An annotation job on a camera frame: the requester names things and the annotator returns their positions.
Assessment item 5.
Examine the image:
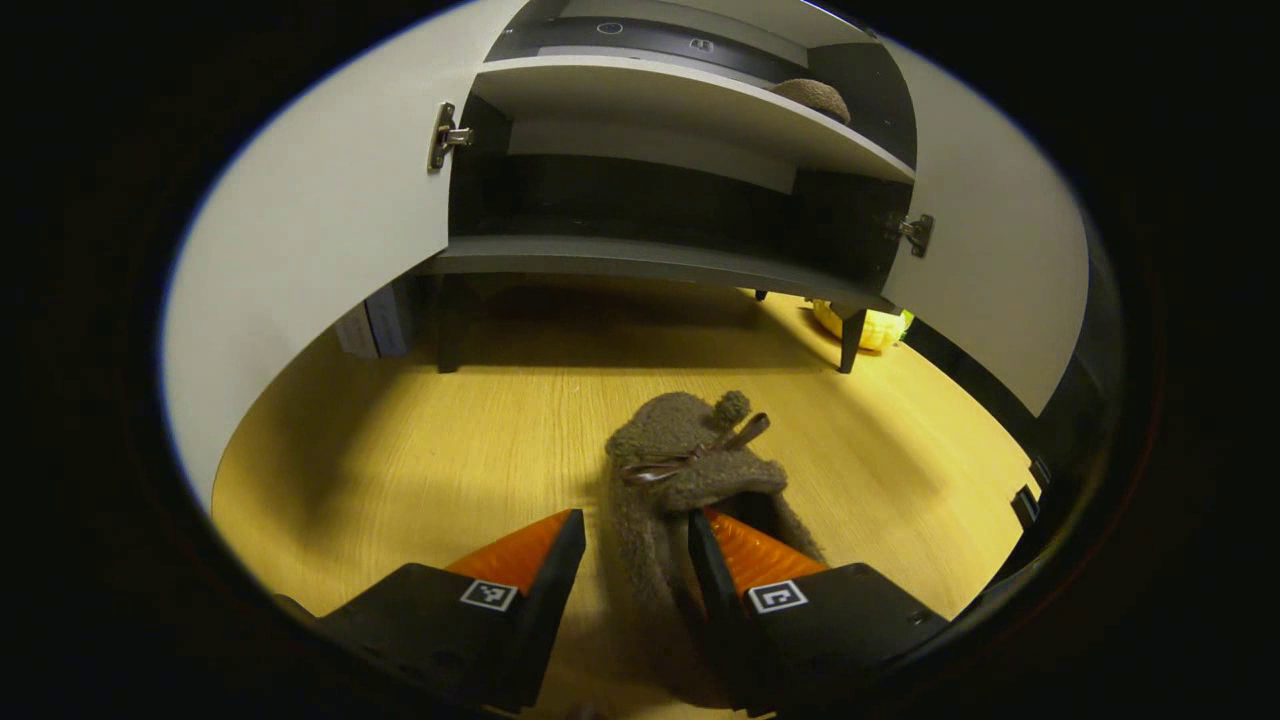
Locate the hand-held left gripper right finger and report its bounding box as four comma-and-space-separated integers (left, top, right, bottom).
687, 507, 951, 716

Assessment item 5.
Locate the metal door hinge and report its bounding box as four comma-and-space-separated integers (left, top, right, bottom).
428, 101, 475, 174
888, 212, 935, 259

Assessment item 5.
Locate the white shoe cabinet door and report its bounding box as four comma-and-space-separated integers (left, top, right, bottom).
880, 40, 1091, 419
160, 0, 531, 511

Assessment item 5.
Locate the yellow plush toy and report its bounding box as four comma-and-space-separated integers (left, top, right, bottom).
812, 298, 916, 353

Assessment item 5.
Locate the brown fuzzy shoe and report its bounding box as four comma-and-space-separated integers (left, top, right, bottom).
768, 78, 853, 126
603, 390, 829, 706

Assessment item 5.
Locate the white box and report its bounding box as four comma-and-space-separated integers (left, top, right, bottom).
335, 280, 416, 359

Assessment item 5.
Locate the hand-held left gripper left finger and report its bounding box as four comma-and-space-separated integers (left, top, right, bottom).
275, 508, 588, 713

